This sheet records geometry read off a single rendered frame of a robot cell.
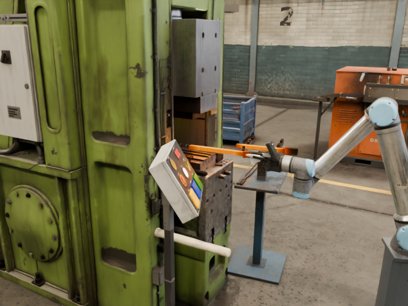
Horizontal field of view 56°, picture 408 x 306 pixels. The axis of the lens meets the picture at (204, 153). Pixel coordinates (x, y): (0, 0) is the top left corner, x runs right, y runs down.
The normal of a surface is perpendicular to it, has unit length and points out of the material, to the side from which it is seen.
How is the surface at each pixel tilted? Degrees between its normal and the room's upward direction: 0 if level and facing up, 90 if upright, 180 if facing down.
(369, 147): 90
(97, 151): 90
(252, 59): 90
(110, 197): 90
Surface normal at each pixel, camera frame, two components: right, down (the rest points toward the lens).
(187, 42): -0.47, 0.25
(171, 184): -0.05, 0.29
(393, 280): -0.80, 0.17
